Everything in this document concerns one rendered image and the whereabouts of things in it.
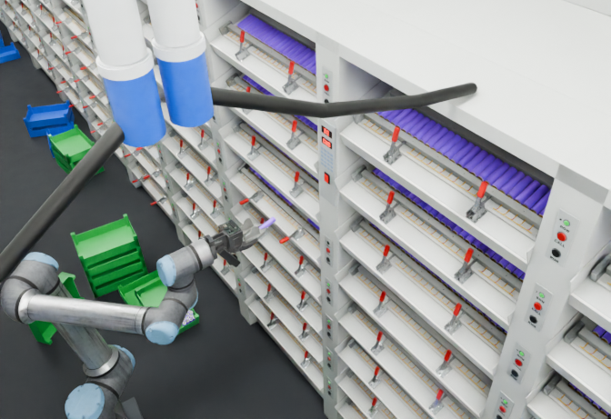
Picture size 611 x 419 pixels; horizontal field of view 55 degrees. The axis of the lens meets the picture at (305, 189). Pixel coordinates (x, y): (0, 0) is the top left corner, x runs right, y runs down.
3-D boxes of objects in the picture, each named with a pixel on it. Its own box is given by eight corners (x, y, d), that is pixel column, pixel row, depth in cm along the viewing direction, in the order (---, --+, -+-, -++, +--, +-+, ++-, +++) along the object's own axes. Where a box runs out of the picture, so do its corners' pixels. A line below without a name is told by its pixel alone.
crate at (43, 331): (36, 341, 297) (50, 344, 295) (23, 315, 284) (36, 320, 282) (73, 296, 319) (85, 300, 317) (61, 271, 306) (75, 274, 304)
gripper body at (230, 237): (245, 230, 192) (212, 246, 187) (247, 248, 198) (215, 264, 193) (233, 217, 197) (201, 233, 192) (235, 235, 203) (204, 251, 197)
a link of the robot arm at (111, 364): (95, 400, 247) (-6, 279, 202) (114, 364, 259) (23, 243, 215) (125, 403, 242) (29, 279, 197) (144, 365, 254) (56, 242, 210)
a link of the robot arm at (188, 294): (164, 314, 195) (157, 291, 187) (177, 288, 204) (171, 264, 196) (190, 320, 194) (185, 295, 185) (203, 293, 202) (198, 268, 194)
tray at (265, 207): (324, 273, 205) (315, 259, 198) (233, 185, 243) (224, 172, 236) (365, 234, 209) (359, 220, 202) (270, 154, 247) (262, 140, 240)
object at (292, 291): (325, 342, 231) (315, 327, 220) (243, 254, 269) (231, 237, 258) (363, 306, 235) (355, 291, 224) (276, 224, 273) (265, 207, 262)
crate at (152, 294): (199, 322, 303) (199, 315, 297) (163, 343, 294) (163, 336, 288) (170, 277, 315) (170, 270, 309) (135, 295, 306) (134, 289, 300)
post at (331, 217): (336, 429, 257) (339, 43, 141) (324, 413, 263) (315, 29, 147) (372, 403, 265) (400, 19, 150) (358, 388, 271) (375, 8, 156)
